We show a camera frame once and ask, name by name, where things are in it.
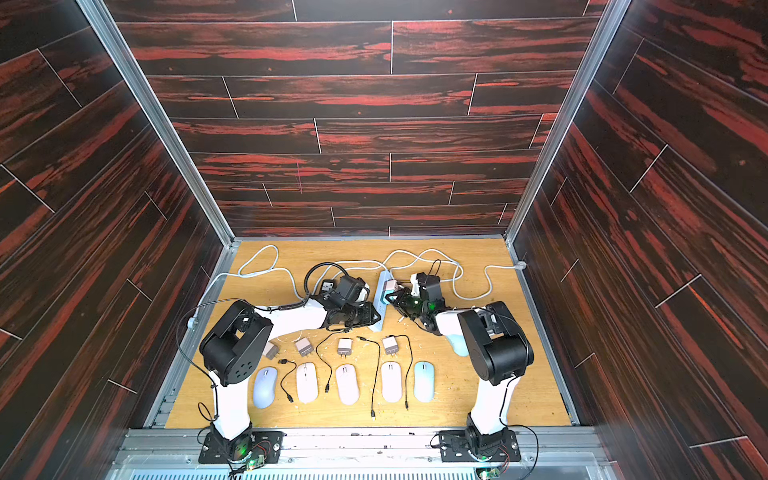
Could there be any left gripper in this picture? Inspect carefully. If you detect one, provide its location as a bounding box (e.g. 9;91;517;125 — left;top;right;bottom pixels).
340;300;382;327

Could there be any white power strip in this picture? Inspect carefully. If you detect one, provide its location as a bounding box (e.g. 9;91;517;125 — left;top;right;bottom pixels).
369;270;394;332

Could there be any pink mouse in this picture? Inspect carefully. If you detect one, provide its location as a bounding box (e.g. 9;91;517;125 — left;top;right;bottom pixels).
296;362;318;404
381;361;403;403
336;364;360;406

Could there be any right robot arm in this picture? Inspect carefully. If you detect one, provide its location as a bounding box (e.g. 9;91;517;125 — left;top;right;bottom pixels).
385;288;534;443

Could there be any light blue mouse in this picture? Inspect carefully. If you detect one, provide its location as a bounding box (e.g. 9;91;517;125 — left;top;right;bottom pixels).
414;361;435;403
446;334;469;357

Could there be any pink charger adapter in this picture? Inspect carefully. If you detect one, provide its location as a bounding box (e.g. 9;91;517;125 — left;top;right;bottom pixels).
294;337;315;357
263;342;279;360

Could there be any black cable of pink mouse O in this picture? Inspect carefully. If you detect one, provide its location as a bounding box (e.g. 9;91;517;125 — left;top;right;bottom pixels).
386;334;415;411

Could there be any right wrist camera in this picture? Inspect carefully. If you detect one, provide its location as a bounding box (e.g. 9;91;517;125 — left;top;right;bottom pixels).
410;272;442;298

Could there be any white mouse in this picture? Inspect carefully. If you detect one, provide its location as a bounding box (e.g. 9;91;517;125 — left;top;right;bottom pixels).
253;367;278;409

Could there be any black power strip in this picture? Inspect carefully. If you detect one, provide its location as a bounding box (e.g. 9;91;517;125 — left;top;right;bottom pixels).
319;279;336;296

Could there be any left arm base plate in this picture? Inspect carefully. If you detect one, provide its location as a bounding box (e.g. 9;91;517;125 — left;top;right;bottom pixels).
198;429;285;466

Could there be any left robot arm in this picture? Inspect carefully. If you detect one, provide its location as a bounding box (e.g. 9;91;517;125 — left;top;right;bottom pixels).
199;299;382;440

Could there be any black usb cable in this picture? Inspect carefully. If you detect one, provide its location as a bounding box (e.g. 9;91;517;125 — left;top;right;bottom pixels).
278;355;299;400
315;328;346;394

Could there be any white power cable right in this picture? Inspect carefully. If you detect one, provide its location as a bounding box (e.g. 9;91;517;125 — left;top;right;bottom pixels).
311;248;528;302

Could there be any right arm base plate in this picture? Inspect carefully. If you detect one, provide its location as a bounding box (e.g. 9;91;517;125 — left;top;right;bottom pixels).
430;427;521;463

